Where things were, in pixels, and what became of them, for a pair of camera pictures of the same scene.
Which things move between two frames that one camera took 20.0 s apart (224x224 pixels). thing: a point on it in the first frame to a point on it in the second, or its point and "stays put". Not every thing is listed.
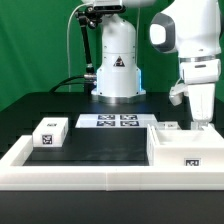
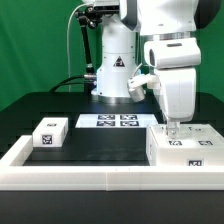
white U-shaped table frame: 14,175 stays put
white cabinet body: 185,147 stays put
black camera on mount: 107,8 stays put
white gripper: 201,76 to 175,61
